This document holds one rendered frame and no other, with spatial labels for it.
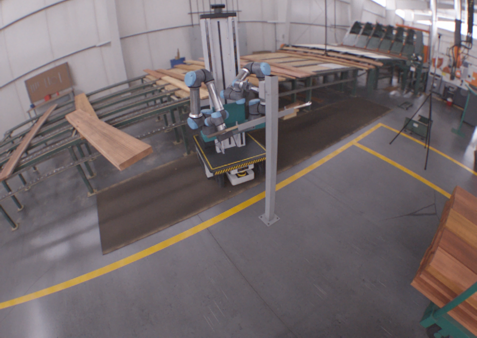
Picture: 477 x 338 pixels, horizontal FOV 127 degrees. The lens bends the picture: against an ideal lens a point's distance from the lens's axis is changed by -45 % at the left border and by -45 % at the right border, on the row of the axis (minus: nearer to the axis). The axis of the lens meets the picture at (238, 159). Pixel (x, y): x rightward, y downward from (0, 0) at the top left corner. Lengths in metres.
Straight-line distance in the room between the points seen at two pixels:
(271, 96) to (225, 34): 1.00
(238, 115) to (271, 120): 0.89
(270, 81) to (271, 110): 0.19
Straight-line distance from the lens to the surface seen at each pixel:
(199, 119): 1.92
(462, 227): 1.74
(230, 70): 2.21
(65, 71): 8.53
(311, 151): 3.04
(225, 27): 2.17
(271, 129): 1.45
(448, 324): 1.66
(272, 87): 1.36
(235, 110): 2.24
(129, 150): 1.57
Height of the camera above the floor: 1.58
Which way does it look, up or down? 34 degrees down
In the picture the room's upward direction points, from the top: 5 degrees counter-clockwise
